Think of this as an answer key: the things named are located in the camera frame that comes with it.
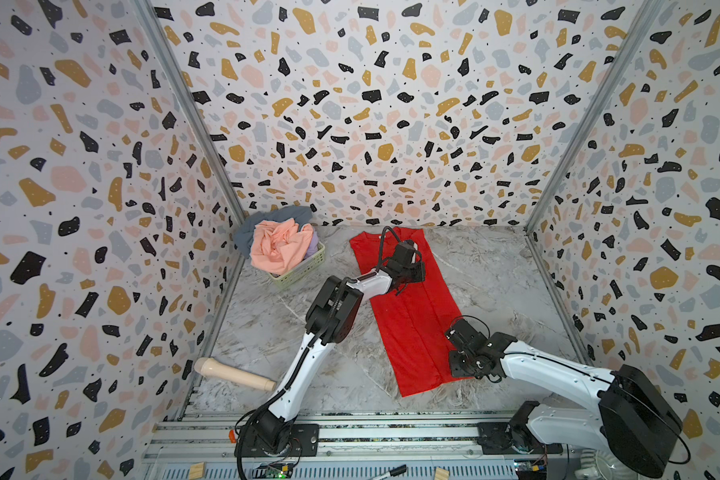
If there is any red t shirt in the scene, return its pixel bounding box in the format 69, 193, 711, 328
370, 227, 461, 397

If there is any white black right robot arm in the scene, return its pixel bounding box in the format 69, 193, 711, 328
445, 316, 683, 479

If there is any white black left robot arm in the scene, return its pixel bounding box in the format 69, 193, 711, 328
234, 227, 426, 460

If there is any green perforated plastic basket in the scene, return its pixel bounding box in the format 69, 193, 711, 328
267, 242, 325, 291

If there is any lavender t shirt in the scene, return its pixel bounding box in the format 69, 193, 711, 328
304, 231, 319, 259

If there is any grey t shirt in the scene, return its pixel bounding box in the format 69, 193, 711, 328
233, 205, 313, 258

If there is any small wooden block right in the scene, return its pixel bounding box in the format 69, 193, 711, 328
433, 467, 450, 480

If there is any small wooden block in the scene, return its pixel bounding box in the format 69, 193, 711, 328
433, 467, 450, 480
187, 462, 206, 480

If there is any circuit board right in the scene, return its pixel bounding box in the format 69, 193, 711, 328
513, 461, 547, 480

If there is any pink t shirt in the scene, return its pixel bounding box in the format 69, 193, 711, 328
250, 219, 314, 276

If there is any black marker pen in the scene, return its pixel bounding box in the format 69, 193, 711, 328
371, 464, 408, 480

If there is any white fan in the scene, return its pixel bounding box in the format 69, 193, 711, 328
574, 449, 638, 480

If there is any green circuit board left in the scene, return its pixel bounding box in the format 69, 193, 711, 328
252, 463, 295, 479

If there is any small wooden block left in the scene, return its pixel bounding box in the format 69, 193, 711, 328
187, 462, 206, 480

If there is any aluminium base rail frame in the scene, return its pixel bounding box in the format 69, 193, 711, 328
136, 411, 581, 479

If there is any beige wooden handle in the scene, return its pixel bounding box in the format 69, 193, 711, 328
193, 357, 275, 392

